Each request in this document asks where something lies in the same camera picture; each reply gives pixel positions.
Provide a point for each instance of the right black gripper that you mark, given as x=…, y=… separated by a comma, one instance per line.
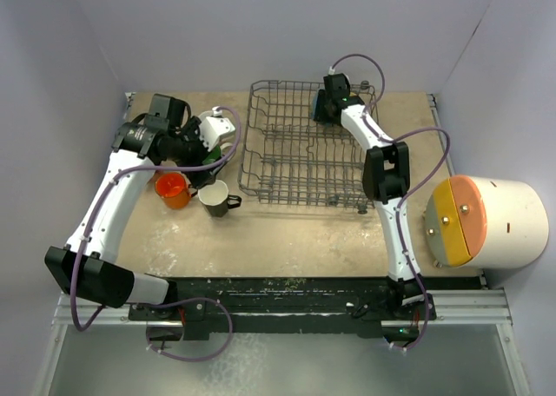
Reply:
x=320, y=114

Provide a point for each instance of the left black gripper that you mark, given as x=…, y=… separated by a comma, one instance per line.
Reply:
x=191, y=130

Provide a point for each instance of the blue mug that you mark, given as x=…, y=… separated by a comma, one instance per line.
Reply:
x=313, y=106

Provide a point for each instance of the cream white mug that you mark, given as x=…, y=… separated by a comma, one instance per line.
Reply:
x=217, y=153

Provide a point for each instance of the orange mug black handle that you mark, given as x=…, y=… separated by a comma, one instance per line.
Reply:
x=174, y=190

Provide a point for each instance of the pink faceted mug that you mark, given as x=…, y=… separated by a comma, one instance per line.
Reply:
x=207, y=120

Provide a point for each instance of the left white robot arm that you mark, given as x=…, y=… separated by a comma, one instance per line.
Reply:
x=85, y=267

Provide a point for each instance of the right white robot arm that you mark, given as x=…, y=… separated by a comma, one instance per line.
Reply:
x=385, y=181

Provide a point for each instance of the white cylinder with orange lid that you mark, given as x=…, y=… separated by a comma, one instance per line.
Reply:
x=485, y=223

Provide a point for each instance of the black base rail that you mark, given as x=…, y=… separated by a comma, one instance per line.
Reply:
x=368, y=307

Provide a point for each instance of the aluminium frame rail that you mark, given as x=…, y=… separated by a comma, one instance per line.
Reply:
x=457, y=307

